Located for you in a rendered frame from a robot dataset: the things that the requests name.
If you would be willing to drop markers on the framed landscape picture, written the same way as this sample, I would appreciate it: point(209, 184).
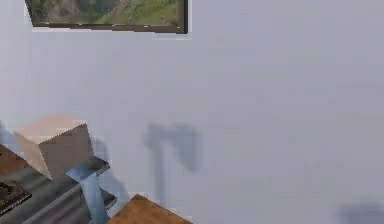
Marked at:
point(106, 13)

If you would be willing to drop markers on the beige cardboard box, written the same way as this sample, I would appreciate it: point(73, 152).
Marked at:
point(55, 146)

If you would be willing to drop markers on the dark patterned flat object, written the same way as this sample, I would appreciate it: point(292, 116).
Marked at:
point(10, 195)

